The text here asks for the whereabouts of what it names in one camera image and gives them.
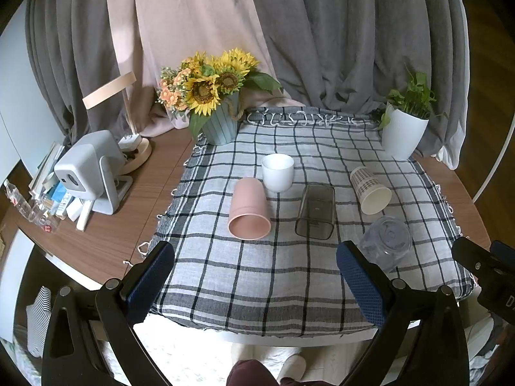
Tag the wooden desk lamp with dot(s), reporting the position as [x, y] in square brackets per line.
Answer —
[108, 88]

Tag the white curved pole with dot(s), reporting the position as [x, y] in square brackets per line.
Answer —
[493, 165]

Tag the white ribbed plant pot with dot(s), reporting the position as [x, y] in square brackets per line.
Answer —
[402, 134]

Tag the white slipper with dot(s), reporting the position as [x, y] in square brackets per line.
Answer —
[291, 368]

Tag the beige curtain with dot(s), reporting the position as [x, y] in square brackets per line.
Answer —
[181, 20]

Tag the white remote control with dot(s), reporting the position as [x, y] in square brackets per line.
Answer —
[83, 217]

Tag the green leafy plant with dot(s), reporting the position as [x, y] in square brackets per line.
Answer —
[414, 96]

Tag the stack of books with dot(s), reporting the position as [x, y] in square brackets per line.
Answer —
[44, 171]

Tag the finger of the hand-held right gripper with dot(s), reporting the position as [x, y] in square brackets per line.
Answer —
[503, 252]
[468, 256]

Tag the white ceramic cup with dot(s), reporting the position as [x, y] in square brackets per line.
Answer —
[277, 175]

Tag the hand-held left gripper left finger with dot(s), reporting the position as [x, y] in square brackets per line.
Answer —
[151, 277]

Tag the clear plastic cup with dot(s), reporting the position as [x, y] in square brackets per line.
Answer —
[384, 245]

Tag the blue ribbed vase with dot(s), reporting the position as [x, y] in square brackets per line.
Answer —
[220, 126]

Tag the striped cloth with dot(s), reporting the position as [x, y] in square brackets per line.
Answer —
[39, 321]

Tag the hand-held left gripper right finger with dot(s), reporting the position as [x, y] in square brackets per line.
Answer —
[359, 285]

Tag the pink cup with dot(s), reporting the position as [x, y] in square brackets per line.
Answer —
[248, 209]

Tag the sunflower bouquet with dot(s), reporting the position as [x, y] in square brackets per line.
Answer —
[205, 88]

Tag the white power adapter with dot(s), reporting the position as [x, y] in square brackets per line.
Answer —
[129, 141]

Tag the grey curtain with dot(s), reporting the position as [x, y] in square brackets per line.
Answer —
[362, 36]
[76, 48]

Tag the person's maroon trouser leg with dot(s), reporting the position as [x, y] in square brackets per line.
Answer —
[251, 374]

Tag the plaid tablecloth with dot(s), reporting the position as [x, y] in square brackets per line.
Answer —
[261, 289]

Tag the dark transparent square cup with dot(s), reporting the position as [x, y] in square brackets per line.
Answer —
[316, 209]

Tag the white projector on stand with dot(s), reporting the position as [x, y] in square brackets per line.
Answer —
[90, 165]

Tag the clear plastic bottle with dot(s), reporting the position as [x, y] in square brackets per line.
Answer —
[26, 207]

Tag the checked paper cup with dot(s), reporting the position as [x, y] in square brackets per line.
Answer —
[368, 191]

